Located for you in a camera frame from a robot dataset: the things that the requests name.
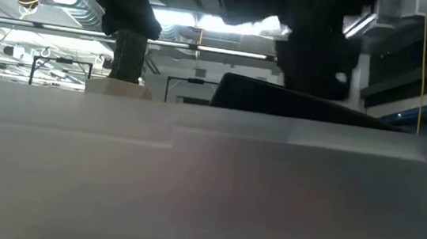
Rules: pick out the long ceiling light rail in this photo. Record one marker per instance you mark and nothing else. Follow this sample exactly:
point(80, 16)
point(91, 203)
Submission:
point(68, 29)

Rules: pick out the beige cardboard box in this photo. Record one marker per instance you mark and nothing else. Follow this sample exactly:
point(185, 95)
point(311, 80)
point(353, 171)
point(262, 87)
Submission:
point(117, 88)

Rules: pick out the black binder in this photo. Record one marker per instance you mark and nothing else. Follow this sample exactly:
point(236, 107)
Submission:
point(279, 102)

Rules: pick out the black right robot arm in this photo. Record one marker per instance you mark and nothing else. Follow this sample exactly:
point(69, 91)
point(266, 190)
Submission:
point(289, 4)

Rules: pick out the clear plastic storage bin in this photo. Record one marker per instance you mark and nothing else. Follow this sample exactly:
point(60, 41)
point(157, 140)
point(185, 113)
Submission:
point(205, 194)

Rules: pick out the black metal frame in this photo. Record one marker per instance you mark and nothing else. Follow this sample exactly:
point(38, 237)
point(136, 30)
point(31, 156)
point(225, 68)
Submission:
point(195, 80)
point(62, 60)

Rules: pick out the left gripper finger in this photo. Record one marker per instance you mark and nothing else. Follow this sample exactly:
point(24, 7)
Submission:
point(120, 56)
point(135, 59)

